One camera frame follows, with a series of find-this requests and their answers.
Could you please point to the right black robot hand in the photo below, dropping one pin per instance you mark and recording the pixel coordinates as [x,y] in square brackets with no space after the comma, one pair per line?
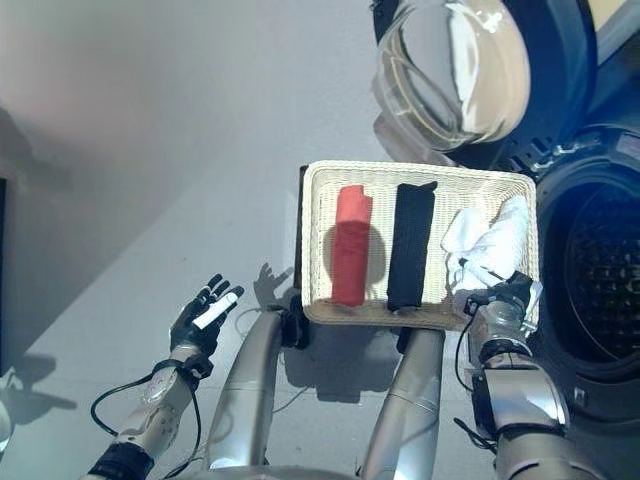
[515,291]

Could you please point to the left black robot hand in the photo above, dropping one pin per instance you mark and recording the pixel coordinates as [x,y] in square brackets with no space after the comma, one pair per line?
[192,335]

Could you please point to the white cloth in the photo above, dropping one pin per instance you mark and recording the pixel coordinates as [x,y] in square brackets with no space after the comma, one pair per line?
[495,245]

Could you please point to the black cloth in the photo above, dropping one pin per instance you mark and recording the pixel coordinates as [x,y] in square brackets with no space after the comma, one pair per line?
[410,245]

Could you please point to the red cloth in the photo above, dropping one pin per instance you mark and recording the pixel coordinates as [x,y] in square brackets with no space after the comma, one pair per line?
[350,250]

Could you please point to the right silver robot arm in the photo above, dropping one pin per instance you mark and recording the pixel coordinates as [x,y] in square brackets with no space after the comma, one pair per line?
[525,395]

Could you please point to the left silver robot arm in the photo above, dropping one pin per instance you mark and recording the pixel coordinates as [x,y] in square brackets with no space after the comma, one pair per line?
[155,405]

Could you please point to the left silver robot leg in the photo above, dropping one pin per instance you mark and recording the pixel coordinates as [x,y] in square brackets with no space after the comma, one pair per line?
[245,390]

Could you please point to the silver robot leg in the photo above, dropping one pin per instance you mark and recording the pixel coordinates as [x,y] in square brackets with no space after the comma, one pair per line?
[405,400]
[245,390]

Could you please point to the black stool under basket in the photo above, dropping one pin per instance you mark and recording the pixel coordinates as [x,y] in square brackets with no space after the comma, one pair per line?
[299,235]

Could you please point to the right silver robot leg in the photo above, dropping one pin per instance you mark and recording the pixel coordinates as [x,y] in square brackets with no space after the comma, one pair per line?
[405,400]

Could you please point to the grey robot torso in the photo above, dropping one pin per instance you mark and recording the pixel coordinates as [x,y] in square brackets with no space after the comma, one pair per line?
[275,472]

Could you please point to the white wicker laundry basket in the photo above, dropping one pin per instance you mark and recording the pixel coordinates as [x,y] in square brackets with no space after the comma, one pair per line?
[380,175]

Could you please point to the round glass washer door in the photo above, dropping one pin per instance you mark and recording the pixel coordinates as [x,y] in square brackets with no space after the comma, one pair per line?
[450,75]

